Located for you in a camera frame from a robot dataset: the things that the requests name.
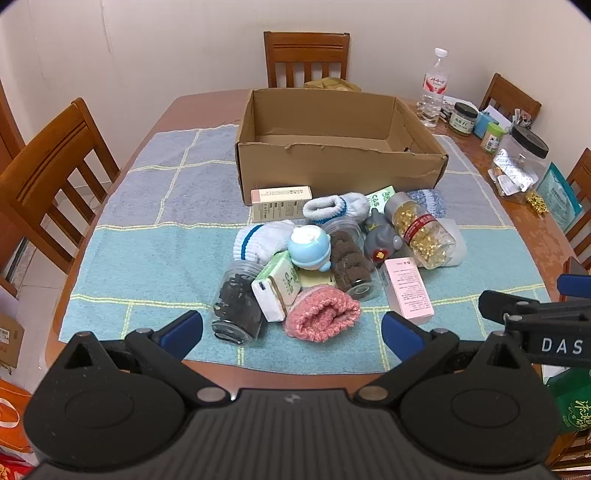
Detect small pink carton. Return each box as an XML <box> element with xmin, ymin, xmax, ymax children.
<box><xmin>381</xmin><ymin>257</ymin><xmax>435</xmax><ymax>320</ymax></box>

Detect wooden chair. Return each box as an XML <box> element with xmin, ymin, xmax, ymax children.
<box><xmin>0</xmin><ymin>78</ymin><xmax>27</xmax><ymax>158</ymax></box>
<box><xmin>263</xmin><ymin>31</ymin><xmax>351</xmax><ymax>89</ymax></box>
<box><xmin>479</xmin><ymin>72</ymin><xmax>543</xmax><ymax>123</ymax></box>
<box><xmin>0</xmin><ymin>97</ymin><xmax>122</xmax><ymax>274</ymax></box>

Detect teal packet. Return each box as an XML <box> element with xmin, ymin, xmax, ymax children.
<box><xmin>536</xmin><ymin>162</ymin><xmax>583</xmax><ymax>232</ymax></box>

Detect small cardboard box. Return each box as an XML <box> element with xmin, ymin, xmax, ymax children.
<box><xmin>0</xmin><ymin>311</ymin><xmax>25</xmax><ymax>371</ymax></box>

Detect white sock blue stripe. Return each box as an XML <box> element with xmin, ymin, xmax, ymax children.
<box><xmin>232</xmin><ymin>220</ymin><xmax>297</xmax><ymax>265</ymax></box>
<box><xmin>302</xmin><ymin>192</ymin><xmax>371</xmax><ymax>226</ymax></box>

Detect green white tissue pack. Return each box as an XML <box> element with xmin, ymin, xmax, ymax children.
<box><xmin>251</xmin><ymin>251</ymin><xmax>302</xmax><ymax>323</ymax></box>
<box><xmin>366</xmin><ymin>185</ymin><xmax>399</xmax><ymax>209</ymax></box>

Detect blue knit sock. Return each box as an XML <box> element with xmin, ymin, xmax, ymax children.
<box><xmin>406</xmin><ymin>188</ymin><xmax>447</xmax><ymax>219</ymax></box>

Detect translucent plastic container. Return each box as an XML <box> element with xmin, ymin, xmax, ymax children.
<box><xmin>436</xmin><ymin>218</ymin><xmax>468</xmax><ymax>268</ymax></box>

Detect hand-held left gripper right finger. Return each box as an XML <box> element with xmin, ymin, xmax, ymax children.
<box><xmin>353</xmin><ymin>310</ymin><xmax>527</xmax><ymax>408</ymax></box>

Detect silver blister pack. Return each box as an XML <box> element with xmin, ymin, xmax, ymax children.
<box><xmin>488</xmin><ymin>167</ymin><xmax>525</xmax><ymax>198</ymax></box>

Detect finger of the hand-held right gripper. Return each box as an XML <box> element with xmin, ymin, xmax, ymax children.
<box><xmin>478</xmin><ymin>290</ymin><xmax>557</xmax><ymax>325</ymax></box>
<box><xmin>557</xmin><ymin>274</ymin><xmax>591</xmax><ymax>302</ymax></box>

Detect round light blue toy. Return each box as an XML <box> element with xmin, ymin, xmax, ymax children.
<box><xmin>287</xmin><ymin>224</ymin><xmax>334</xmax><ymax>274</ymax></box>

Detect yellow card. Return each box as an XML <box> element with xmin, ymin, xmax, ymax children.
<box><xmin>297</xmin><ymin>269</ymin><xmax>336</xmax><ymax>292</ymax></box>

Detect clear bottle golden capsules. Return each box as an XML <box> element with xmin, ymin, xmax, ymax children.
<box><xmin>383</xmin><ymin>191</ymin><xmax>456</xmax><ymax>271</ymax></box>

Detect green bag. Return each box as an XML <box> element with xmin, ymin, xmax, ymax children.
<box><xmin>546</xmin><ymin>368</ymin><xmax>591</xmax><ymax>435</ymax></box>

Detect grey rubber toy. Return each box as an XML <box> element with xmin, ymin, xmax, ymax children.
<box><xmin>363</xmin><ymin>208</ymin><xmax>403</xmax><ymax>269</ymax></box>

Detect large clear jar black lid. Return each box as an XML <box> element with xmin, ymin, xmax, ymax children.
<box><xmin>491</xmin><ymin>125</ymin><xmax>551</xmax><ymax>205</ymax></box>

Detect olive yellow bag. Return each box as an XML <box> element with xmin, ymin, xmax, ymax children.
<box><xmin>304</xmin><ymin>78</ymin><xmax>364</xmax><ymax>92</ymax></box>

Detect gold ornament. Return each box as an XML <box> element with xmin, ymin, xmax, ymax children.
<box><xmin>526</xmin><ymin>191</ymin><xmax>549</xmax><ymax>216</ymax></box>

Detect clear jar brown contents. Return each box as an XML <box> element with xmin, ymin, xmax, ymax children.
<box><xmin>322</xmin><ymin>219</ymin><xmax>385</xmax><ymax>304</ymax></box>

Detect pink knit sock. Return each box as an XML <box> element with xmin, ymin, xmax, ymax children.
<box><xmin>283</xmin><ymin>284</ymin><xmax>362</xmax><ymax>343</ymax></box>

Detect blue checked towel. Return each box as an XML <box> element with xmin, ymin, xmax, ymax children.
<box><xmin>60</xmin><ymin>124</ymin><xmax>552</xmax><ymax>376</ymax></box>

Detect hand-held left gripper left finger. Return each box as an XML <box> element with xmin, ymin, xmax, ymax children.
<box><xmin>62</xmin><ymin>310</ymin><xmax>232</xmax><ymax>408</ymax></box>

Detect orange bag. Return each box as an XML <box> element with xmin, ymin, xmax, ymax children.
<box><xmin>0</xmin><ymin>377</ymin><xmax>34</xmax><ymax>454</ymax></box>

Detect long white pink carton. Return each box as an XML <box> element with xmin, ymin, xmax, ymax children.
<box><xmin>250</xmin><ymin>185</ymin><xmax>315</xmax><ymax>223</ymax></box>

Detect small blue container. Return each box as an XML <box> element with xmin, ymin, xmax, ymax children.
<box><xmin>473</xmin><ymin>111</ymin><xmax>502</xmax><ymax>140</ymax></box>

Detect small glass jar black lid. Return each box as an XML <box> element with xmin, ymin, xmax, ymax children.
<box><xmin>449</xmin><ymin>102</ymin><xmax>479</xmax><ymax>137</ymax></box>

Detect clear jar black contents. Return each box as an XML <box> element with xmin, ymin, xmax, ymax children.
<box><xmin>211</xmin><ymin>259</ymin><xmax>269</xmax><ymax>346</ymax></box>

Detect red bag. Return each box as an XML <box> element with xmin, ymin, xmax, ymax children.
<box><xmin>0</xmin><ymin>453</ymin><xmax>34</xmax><ymax>480</ymax></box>

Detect clear water bottle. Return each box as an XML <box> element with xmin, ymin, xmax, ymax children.
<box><xmin>417</xmin><ymin>47</ymin><xmax>451</xmax><ymax>128</ymax></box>

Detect small bottle green lid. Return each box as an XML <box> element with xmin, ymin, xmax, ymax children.
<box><xmin>479</xmin><ymin>122</ymin><xmax>507</xmax><ymax>154</ymax></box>

